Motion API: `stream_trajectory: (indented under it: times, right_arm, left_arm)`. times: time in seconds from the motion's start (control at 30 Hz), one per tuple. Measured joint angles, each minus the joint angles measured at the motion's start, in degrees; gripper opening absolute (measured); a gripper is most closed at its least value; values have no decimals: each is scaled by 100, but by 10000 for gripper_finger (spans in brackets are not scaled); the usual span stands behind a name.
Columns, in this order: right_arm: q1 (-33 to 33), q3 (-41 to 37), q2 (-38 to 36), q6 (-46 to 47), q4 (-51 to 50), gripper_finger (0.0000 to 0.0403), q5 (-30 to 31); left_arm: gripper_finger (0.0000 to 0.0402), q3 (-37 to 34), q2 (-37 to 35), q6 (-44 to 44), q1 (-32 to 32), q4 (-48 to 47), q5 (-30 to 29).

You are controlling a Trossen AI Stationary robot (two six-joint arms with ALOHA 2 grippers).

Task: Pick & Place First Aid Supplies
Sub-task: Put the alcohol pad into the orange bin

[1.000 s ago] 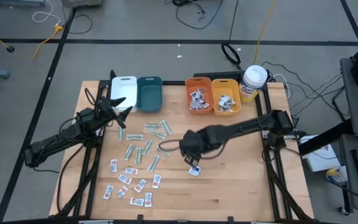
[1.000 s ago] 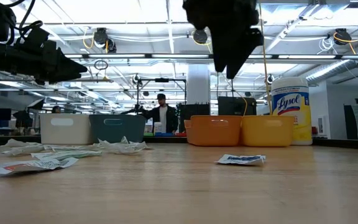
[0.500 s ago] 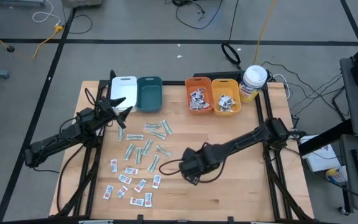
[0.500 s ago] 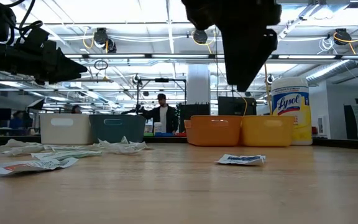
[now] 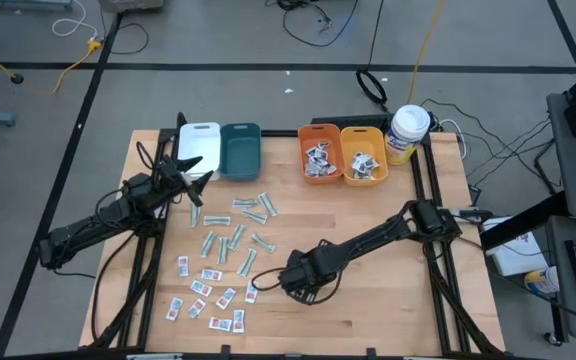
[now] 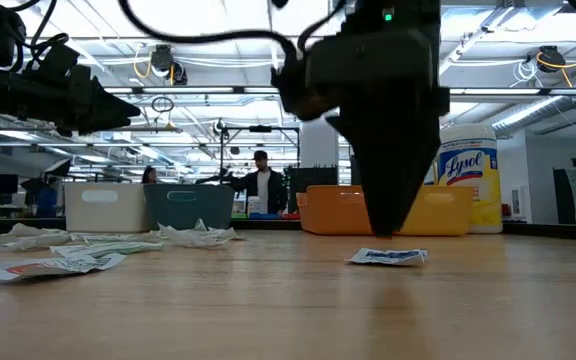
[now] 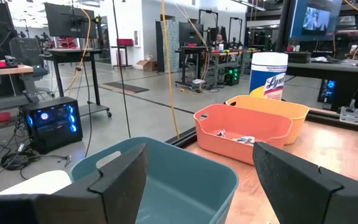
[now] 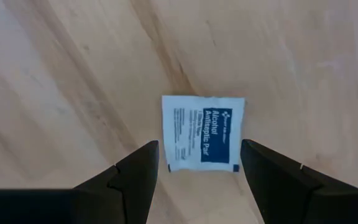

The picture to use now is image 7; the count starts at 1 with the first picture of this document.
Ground coral plastic bin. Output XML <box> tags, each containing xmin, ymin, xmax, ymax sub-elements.
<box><xmin>193</xmin><ymin>103</ymin><xmax>293</xmax><ymax>166</ymax></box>

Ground computer tower green lights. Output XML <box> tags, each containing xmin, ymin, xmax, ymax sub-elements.
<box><xmin>224</xmin><ymin>66</ymin><xmax>241</xmax><ymax>86</ymax></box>

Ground grey patterned partition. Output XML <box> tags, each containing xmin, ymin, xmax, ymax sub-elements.
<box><xmin>155</xmin><ymin>20</ymin><xmax>180</xmax><ymax>74</ymax></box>

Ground black monitor on cart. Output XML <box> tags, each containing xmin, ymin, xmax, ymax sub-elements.
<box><xmin>44</xmin><ymin>2</ymin><xmax>98</xmax><ymax>40</ymax></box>

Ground cardboard box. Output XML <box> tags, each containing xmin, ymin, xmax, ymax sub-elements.
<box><xmin>136</xmin><ymin>59</ymin><xmax>158</xmax><ymax>72</ymax></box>

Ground dark floor mat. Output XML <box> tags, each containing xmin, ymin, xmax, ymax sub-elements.
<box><xmin>103</xmin><ymin>81</ymin><xmax>150</xmax><ymax>95</ymax></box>

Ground black standing desk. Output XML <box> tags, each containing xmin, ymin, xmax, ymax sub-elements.
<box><xmin>175</xmin><ymin>46</ymin><xmax>208</xmax><ymax>91</ymax></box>

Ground black rolling cart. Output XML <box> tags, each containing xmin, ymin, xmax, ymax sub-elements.
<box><xmin>42</xmin><ymin>48</ymin><xmax>112</xmax><ymax>119</ymax></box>

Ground black desk monitor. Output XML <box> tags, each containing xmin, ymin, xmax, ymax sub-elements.
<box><xmin>178</xmin><ymin>22</ymin><xmax>204</xmax><ymax>47</ymax></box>

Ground red box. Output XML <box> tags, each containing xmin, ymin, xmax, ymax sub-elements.
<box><xmin>116</xmin><ymin>38</ymin><xmax>134</xmax><ymax>47</ymax></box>

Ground white floor power box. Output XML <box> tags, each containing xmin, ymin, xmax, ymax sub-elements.
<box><xmin>191</xmin><ymin>79</ymin><xmax>205</xmax><ymax>93</ymax></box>

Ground person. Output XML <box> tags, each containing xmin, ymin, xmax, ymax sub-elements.
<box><xmin>212</xmin><ymin>33</ymin><xmax>227</xmax><ymax>50</ymax></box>

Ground wooden top workbench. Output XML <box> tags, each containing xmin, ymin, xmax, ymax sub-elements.
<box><xmin>0</xmin><ymin>64</ymin><xmax>40</xmax><ymax>108</ymax></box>

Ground small black stand table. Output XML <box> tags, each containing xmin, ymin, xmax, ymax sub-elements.
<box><xmin>110</xmin><ymin>45</ymin><xmax>134</xmax><ymax>69</ymax></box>

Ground glass-sided computer tower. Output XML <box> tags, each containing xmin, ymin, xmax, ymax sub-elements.
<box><xmin>19</xmin><ymin>96</ymin><xmax>84</xmax><ymax>155</ymax></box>

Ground teal plastic bin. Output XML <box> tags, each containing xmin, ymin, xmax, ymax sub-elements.
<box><xmin>69</xmin><ymin>136</ymin><xmax>239</xmax><ymax>224</ymax></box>

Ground yellow plastic bin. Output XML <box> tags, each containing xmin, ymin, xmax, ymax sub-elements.
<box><xmin>224</xmin><ymin>95</ymin><xmax>310</xmax><ymax>146</ymax></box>

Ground Lysol wipes canister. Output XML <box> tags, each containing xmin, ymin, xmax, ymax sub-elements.
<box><xmin>249</xmin><ymin>52</ymin><xmax>289</xmax><ymax>101</ymax></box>

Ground small black computer tower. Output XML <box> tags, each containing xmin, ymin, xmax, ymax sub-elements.
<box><xmin>318</xmin><ymin>79</ymin><xmax>337</xmax><ymax>103</ymax></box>

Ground large wall display screen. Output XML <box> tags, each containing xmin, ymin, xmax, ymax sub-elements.
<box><xmin>289</xmin><ymin>0</ymin><xmax>343</xmax><ymax>41</ymax></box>

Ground black hanging cable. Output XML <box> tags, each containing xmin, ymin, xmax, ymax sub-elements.
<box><xmin>112</xmin><ymin>0</ymin><xmax>132</xmax><ymax>139</ymax></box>

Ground black gantry frame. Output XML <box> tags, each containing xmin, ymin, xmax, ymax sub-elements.
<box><xmin>227</xmin><ymin>17</ymin><xmax>244</xmax><ymax>47</ymax></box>
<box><xmin>198</xmin><ymin>9</ymin><xmax>219</xmax><ymax>47</ymax></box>

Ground long wooden workbench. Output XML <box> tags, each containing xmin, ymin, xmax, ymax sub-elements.
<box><xmin>202</xmin><ymin>49</ymin><xmax>260</xmax><ymax>88</ymax></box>

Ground white plastic bin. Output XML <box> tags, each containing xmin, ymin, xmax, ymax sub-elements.
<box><xmin>0</xmin><ymin>170</ymin><xmax>73</xmax><ymax>196</ymax></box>

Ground grey office chair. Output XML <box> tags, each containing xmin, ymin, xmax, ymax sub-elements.
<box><xmin>8</xmin><ymin>37</ymin><xmax>50</xmax><ymax>94</ymax></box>

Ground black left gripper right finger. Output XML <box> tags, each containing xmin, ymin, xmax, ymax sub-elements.
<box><xmin>252</xmin><ymin>141</ymin><xmax>358</xmax><ymax>224</ymax></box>

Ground thick yellow hanging cable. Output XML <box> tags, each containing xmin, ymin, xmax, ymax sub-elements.
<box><xmin>161</xmin><ymin>0</ymin><xmax>180</xmax><ymax>140</ymax></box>

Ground dark grey desk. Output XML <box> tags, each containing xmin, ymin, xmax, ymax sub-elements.
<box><xmin>286</xmin><ymin>58</ymin><xmax>358</xmax><ymax>111</ymax></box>

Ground floor cable bundle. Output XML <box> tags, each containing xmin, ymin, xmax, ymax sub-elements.
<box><xmin>0</xmin><ymin>142</ymin><xmax>73</xmax><ymax>180</ymax></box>

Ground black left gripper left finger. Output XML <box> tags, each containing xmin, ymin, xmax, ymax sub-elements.
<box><xmin>0</xmin><ymin>142</ymin><xmax>150</xmax><ymax>224</ymax></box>

